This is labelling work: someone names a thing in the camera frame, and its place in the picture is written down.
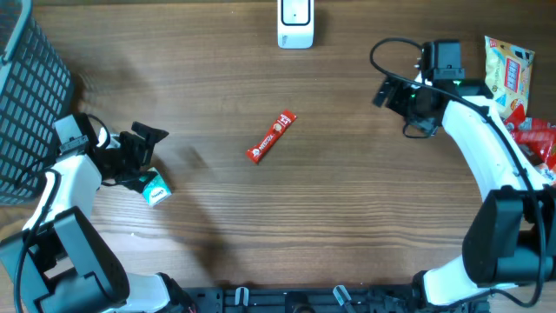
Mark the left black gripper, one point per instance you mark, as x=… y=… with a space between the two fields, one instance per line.
x=142 y=149

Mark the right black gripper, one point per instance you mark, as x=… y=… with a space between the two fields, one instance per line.
x=397 y=100

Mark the red coffee stick sachet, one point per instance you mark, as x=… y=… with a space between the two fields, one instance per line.
x=277 y=129

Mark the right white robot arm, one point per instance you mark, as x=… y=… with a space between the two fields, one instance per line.
x=511 y=241

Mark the teal tissue pack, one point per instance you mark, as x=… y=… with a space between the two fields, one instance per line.
x=156 y=190

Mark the red candy bag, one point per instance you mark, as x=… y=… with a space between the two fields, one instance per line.
x=536 y=134

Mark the white barcode scanner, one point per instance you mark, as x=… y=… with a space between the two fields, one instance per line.
x=295 y=24

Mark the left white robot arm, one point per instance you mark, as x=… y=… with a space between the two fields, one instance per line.
x=59 y=262

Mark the black wire mesh basket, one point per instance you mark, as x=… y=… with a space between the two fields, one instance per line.
x=36 y=90

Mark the yellow snack bag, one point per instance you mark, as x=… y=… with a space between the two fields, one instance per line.
x=508 y=75

